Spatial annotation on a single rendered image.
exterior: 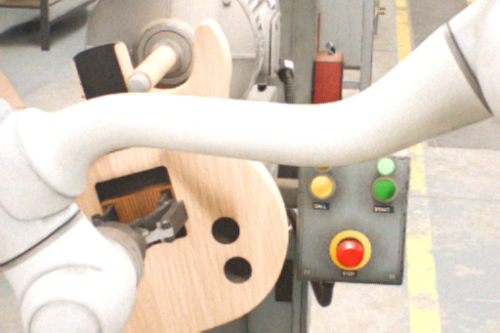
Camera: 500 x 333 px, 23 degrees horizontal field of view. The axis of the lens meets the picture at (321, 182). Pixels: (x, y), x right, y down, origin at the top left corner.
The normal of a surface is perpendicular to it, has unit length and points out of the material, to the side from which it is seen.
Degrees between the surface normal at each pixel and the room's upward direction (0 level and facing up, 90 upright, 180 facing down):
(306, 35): 90
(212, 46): 88
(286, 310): 90
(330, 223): 90
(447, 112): 116
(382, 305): 0
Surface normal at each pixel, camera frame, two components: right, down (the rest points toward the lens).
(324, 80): -0.04, 0.28
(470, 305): 0.04, -0.96
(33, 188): 0.20, 0.40
